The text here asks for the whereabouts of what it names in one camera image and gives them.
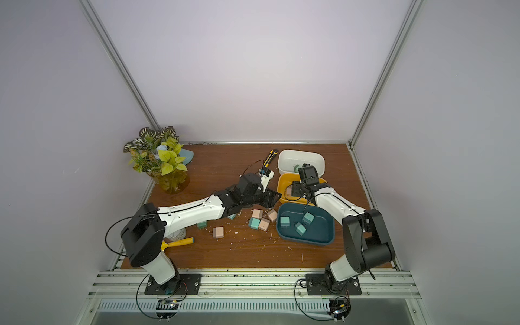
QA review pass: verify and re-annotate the teal plug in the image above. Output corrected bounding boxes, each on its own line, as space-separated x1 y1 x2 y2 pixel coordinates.
248 217 261 230
295 222 307 236
301 212 315 225
280 216 291 228

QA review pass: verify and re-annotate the teal plug bottom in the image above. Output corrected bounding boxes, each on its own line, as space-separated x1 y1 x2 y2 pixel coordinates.
295 222 307 236

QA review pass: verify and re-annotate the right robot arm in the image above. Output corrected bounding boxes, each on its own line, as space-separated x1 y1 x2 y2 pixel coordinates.
298 163 395 286

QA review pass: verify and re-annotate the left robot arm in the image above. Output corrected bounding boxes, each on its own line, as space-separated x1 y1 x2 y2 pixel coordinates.
121 173 282 286

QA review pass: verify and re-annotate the yellow storage box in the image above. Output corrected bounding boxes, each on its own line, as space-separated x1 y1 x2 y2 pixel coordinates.
277 173 307 204

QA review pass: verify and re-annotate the white storage box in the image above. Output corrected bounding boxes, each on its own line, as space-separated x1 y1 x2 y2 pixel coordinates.
278 150 325 176

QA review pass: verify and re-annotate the dark teal storage box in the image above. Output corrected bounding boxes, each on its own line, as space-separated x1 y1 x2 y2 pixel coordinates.
276 203 335 246

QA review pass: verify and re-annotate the pink plug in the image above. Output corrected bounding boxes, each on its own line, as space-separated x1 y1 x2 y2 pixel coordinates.
267 209 278 222
258 219 270 232
252 209 264 219
213 227 225 240

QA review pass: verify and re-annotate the pink plug right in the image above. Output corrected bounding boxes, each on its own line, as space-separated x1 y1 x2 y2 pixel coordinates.
267 209 278 222

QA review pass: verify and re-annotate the pink plug lower centre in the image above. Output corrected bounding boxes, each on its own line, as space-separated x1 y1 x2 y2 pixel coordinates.
258 219 270 232

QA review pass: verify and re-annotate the pink plug bottom left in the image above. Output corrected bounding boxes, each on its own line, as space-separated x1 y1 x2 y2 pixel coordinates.
213 227 225 240

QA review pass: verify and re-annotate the light blue oval object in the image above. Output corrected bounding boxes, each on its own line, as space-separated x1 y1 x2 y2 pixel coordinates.
179 148 194 165

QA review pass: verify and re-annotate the metal can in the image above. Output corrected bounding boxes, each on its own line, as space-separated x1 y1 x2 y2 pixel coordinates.
167 228 186 242

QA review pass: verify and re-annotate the yellow toy shovel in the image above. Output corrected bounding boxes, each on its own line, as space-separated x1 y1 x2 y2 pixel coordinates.
161 237 194 251

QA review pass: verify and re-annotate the artificial plant in amber vase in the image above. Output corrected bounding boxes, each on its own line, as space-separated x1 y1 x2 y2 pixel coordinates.
123 126 188 194

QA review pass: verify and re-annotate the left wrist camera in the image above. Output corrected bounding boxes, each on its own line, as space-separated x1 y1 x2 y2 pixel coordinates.
259 167 274 192

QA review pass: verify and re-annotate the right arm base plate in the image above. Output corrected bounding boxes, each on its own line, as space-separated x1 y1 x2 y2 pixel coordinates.
305 273 362 296

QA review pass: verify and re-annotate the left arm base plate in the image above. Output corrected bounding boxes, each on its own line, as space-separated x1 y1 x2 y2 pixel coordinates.
144 274 202 296

